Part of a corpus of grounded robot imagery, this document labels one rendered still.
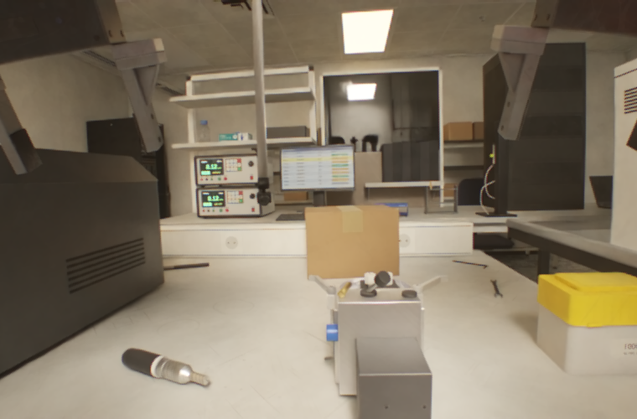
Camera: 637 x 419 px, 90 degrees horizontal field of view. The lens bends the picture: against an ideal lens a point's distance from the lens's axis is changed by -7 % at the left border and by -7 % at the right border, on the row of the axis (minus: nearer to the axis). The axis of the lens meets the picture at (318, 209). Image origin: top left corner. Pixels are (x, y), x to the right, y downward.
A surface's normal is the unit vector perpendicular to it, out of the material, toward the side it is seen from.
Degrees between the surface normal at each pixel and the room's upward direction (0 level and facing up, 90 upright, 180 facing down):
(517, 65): 113
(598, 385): 0
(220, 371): 0
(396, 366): 0
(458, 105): 90
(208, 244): 90
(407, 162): 90
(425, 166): 90
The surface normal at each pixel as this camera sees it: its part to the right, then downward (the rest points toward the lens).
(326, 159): -0.11, 0.02
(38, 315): 0.99, -0.02
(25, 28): 0.17, 0.47
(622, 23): -0.18, 0.48
